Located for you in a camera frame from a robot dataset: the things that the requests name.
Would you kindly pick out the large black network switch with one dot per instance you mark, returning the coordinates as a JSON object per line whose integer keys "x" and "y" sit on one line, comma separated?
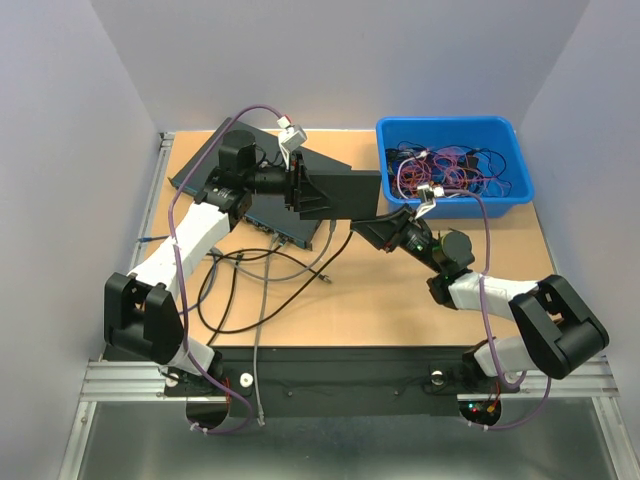
{"x": 238, "y": 150}

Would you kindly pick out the small black switch box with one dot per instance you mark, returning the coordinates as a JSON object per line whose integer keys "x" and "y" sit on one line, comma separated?
{"x": 357, "y": 194}

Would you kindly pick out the blue plastic bin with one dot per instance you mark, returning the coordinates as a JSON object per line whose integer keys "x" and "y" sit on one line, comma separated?
{"x": 478, "y": 154}

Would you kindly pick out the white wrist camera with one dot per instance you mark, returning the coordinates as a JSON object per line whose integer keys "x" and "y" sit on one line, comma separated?
{"x": 290, "y": 138}
{"x": 427, "y": 194}

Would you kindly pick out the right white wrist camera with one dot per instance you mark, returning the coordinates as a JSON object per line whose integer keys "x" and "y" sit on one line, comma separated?
{"x": 427, "y": 194}

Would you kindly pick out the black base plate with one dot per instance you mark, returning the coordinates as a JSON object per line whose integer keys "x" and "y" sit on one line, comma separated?
{"x": 287, "y": 382}

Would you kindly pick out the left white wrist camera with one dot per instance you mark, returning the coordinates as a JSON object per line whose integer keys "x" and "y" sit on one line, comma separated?
{"x": 290, "y": 138}

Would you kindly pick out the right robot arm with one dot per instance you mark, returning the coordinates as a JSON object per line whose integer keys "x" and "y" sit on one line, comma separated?
{"x": 558, "y": 332}

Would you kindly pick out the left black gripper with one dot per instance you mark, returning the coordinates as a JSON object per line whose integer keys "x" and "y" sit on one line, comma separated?
{"x": 309, "y": 198}

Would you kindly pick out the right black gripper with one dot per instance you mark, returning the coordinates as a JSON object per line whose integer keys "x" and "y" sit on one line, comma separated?
{"x": 388, "y": 230}

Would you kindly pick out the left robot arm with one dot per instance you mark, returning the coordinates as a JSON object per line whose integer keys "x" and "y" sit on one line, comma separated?
{"x": 145, "y": 311}

